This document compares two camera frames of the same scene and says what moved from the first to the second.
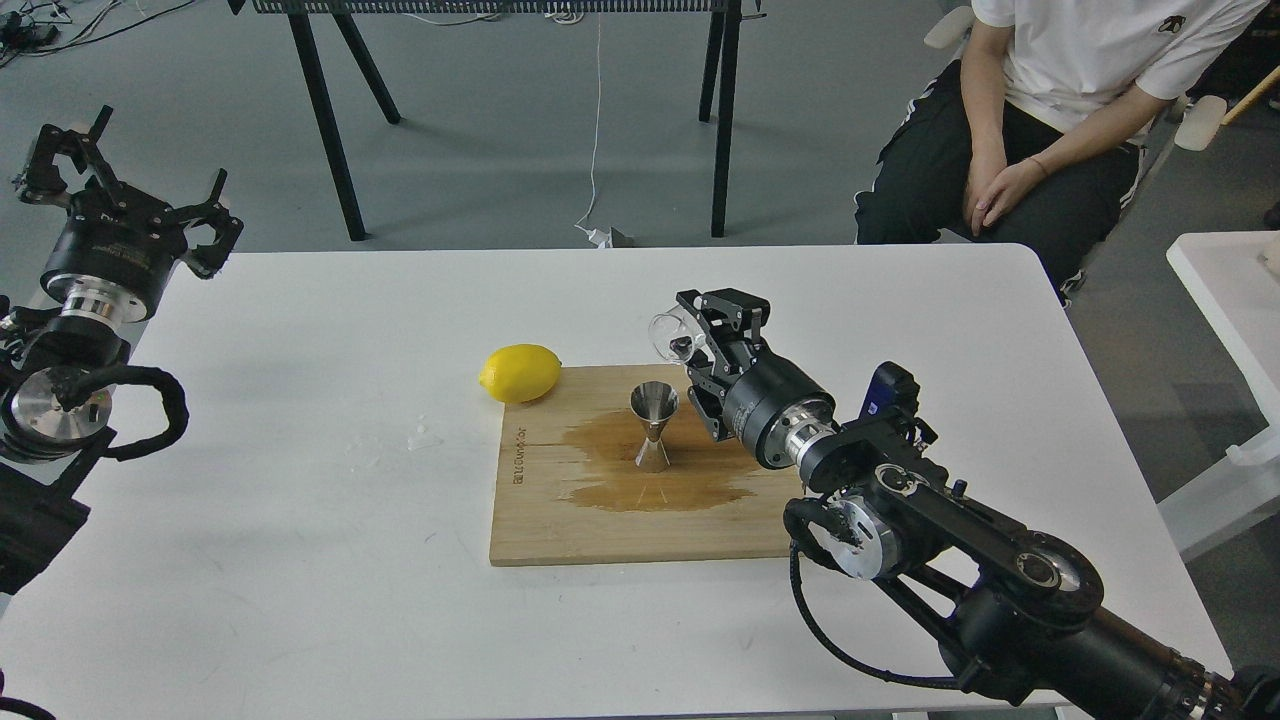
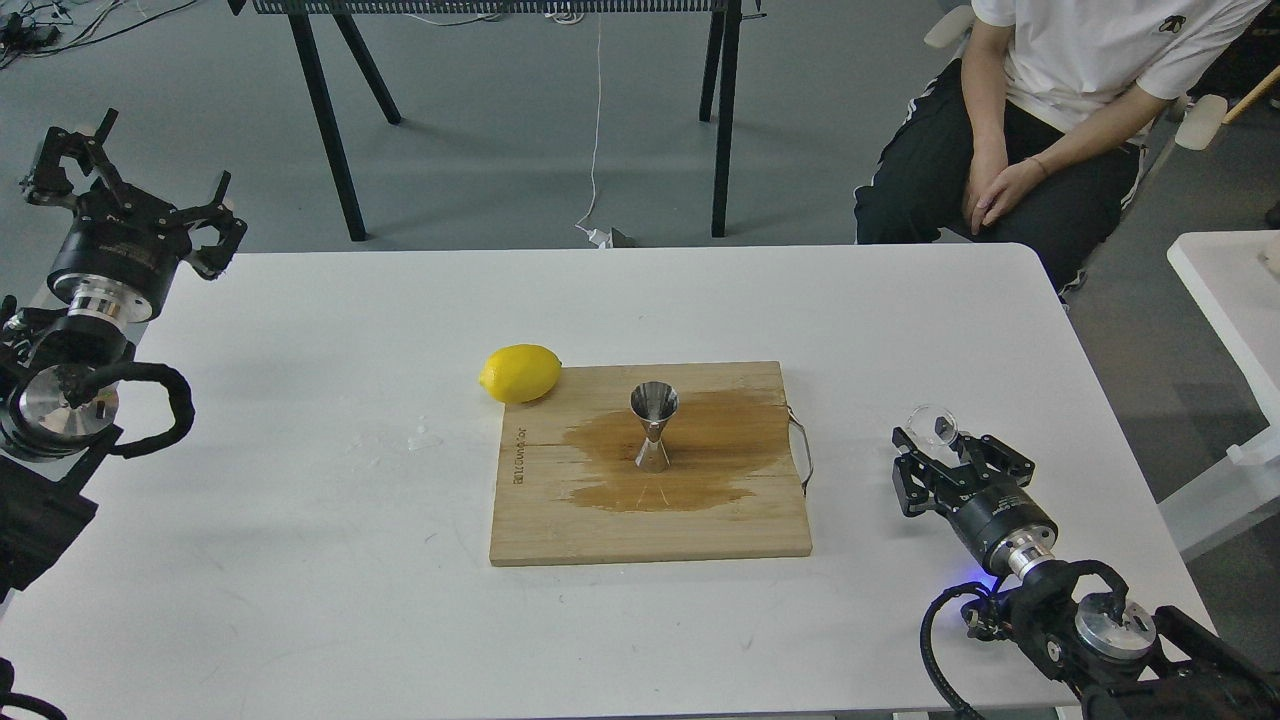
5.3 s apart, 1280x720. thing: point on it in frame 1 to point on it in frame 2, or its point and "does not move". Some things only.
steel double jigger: [654, 402] does not move
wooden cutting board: [569, 493] does not move
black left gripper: [115, 250] does not move
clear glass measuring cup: [676, 334] to [933, 429]
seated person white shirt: [1037, 135] does not move
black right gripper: [775, 405] to [1007, 524]
